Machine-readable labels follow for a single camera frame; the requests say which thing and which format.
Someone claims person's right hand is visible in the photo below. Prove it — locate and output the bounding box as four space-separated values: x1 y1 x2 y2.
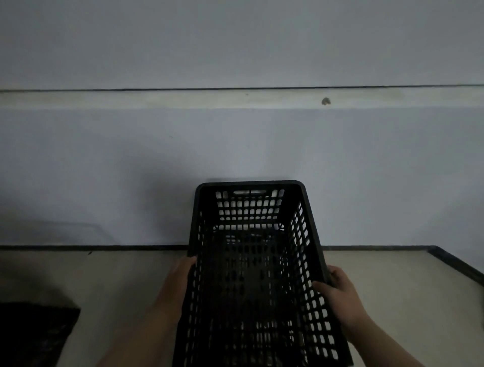
312 265 374 343

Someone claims person's left hand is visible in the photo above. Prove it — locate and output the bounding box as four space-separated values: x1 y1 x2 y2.
156 255 198 323

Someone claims black plastic crate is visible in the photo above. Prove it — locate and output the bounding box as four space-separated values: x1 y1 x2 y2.
174 180 354 367
0 301 82 367

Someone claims person's left forearm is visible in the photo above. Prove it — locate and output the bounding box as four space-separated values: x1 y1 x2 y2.
96 308 182 367

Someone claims large white wall panel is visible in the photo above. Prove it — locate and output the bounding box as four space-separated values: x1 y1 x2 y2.
0 0 484 92

